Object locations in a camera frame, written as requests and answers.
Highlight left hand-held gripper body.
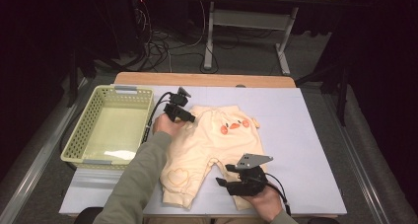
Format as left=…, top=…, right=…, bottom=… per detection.
left=163, top=86, right=192, bottom=121

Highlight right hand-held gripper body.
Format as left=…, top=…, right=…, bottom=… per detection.
left=225, top=153, right=274, bottom=197

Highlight cream baby pants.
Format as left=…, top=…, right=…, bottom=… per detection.
left=160, top=105, right=268, bottom=211

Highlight green perforated plastic basket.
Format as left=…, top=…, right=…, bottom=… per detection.
left=60, top=84, right=156, bottom=171

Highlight person's left hand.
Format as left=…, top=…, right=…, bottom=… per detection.
left=152, top=113, right=186, bottom=138

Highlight person's right hand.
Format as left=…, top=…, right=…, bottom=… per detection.
left=243, top=186, right=284, bottom=223

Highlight black stand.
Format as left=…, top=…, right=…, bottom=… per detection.
left=295, top=59, right=351, bottom=126
left=65, top=49, right=98, bottom=109

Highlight left hand-held gripper cable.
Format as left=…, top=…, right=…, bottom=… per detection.
left=141, top=91, right=174, bottom=144

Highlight hand-held gripper cable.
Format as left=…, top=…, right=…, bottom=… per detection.
left=141, top=91, right=174, bottom=144
left=265, top=173, right=293, bottom=217

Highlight right hand-held gripper cable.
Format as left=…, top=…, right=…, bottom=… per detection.
left=265, top=173, right=293, bottom=217

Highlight tangle of floor cables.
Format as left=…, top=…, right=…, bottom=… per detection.
left=131, top=0, right=241, bottom=74

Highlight grey metal frame desk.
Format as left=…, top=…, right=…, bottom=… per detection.
left=196, top=0, right=343, bottom=76

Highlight metal floor rail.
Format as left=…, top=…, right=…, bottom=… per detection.
left=0, top=77, right=90, bottom=224
left=323, top=92, right=392, bottom=224

